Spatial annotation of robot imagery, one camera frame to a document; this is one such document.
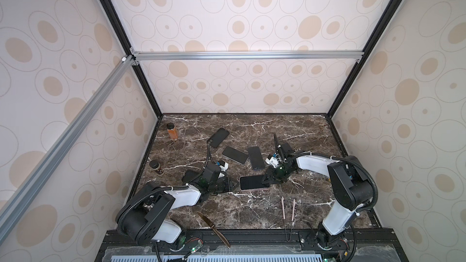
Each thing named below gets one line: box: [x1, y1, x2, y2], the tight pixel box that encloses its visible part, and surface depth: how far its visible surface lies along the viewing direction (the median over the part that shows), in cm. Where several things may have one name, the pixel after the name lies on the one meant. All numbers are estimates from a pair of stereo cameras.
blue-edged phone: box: [247, 146, 266, 171], surface depth 101 cm
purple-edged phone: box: [239, 175, 270, 192], surface depth 90 cm
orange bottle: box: [166, 122, 179, 140], surface depth 105 cm
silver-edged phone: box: [221, 145, 250, 165], surface depth 103 cm
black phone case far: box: [206, 127, 230, 148], surface depth 111 cm
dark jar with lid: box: [149, 159, 165, 176], surface depth 89 cm
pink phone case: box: [238, 175, 271, 192], surface depth 90 cm
